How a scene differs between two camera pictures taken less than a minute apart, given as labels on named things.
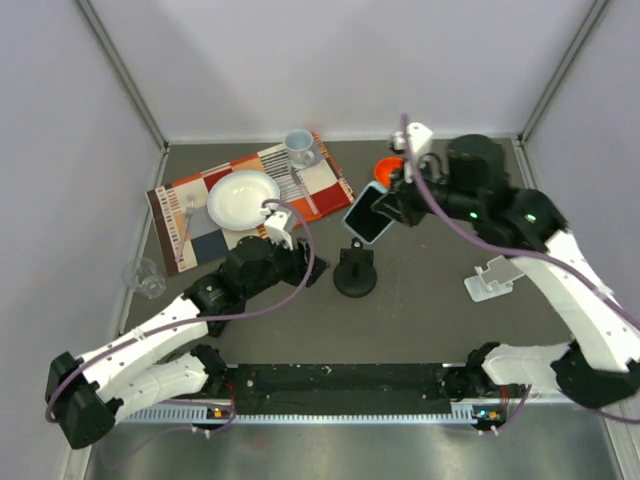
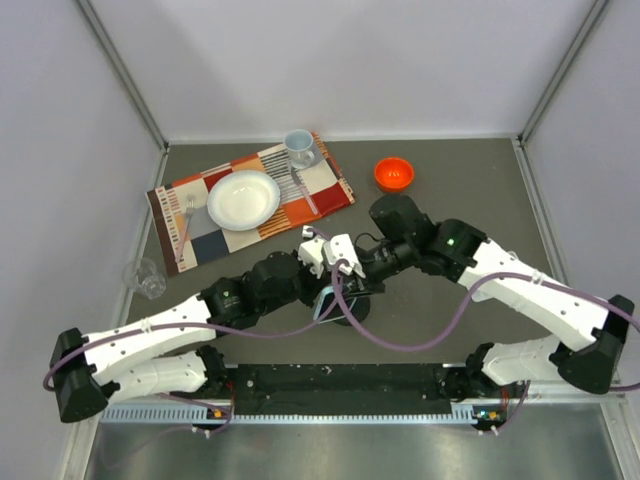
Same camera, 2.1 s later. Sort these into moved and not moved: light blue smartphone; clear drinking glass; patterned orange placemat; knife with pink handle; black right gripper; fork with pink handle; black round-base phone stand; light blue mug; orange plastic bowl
Moved: black round-base phone stand; black right gripper; light blue smartphone
Not moved: patterned orange placemat; light blue mug; orange plastic bowl; clear drinking glass; knife with pink handle; fork with pink handle
